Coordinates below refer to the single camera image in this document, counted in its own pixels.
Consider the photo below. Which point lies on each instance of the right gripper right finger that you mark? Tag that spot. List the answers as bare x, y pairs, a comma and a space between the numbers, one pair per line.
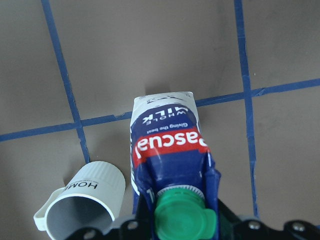
234, 227

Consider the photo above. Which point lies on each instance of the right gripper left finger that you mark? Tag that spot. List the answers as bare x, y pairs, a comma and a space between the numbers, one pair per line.
139, 225

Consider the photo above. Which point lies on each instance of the blue white milk carton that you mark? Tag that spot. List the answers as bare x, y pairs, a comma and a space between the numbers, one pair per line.
172, 167

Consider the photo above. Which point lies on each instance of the white HOME mug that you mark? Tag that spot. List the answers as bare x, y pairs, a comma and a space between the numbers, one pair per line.
93, 198

